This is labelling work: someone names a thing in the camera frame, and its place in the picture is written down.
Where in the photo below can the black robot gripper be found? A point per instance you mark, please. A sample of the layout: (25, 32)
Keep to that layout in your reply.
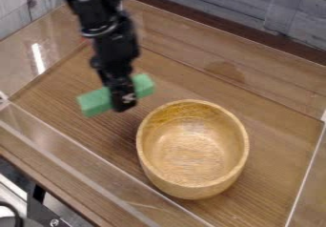
(116, 48)

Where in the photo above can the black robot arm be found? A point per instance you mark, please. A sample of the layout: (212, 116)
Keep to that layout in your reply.
(94, 13)

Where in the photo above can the light wooden bowl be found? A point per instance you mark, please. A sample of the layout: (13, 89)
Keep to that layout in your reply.
(192, 147)

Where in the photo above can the black table leg bracket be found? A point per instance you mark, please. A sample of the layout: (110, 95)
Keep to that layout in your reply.
(37, 212)

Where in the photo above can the green rectangular block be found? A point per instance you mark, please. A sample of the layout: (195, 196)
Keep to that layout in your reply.
(104, 99)

